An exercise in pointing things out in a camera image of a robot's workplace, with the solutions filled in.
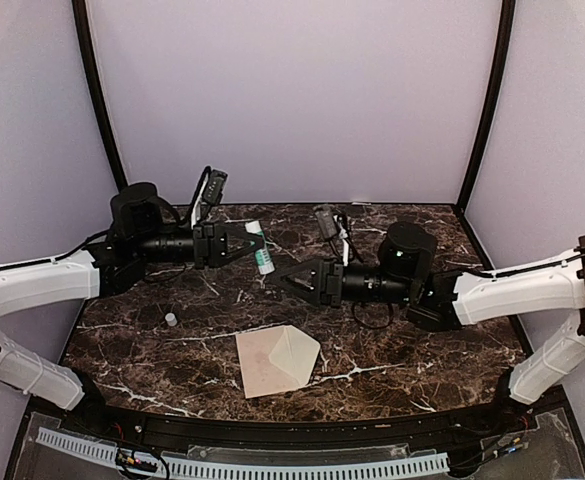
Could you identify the left black frame post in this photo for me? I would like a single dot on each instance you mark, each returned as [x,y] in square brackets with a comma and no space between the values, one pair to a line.
[96,93]

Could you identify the black curved front rail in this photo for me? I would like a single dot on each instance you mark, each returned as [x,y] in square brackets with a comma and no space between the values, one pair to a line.
[459,429]

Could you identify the white green glue stick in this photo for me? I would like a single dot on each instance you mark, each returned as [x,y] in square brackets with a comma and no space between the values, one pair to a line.
[262,255]

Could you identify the white slotted cable duct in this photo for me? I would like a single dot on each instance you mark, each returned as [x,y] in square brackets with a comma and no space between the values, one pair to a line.
[222,463]

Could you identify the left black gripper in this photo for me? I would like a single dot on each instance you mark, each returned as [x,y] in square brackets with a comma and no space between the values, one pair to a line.
[210,244]

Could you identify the beige paper envelope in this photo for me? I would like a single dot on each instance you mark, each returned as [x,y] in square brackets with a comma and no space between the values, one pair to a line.
[276,360]

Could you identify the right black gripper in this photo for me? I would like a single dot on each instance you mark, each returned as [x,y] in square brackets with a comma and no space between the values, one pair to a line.
[329,295]

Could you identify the small circuit board with wires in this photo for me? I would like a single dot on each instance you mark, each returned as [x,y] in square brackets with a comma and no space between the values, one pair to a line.
[128,462]

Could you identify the right black frame post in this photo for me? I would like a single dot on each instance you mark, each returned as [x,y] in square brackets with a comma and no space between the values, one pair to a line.
[493,89]

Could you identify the small white glue cap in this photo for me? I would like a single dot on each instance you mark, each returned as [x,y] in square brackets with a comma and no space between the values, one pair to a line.
[171,319]

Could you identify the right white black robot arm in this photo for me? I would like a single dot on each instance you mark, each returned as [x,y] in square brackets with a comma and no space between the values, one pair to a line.
[451,300]

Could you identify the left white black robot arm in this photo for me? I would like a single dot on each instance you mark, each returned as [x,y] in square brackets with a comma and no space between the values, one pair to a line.
[145,229]

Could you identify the black frame post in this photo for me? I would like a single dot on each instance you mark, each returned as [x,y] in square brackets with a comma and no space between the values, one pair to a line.
[493,89]
[96,93]

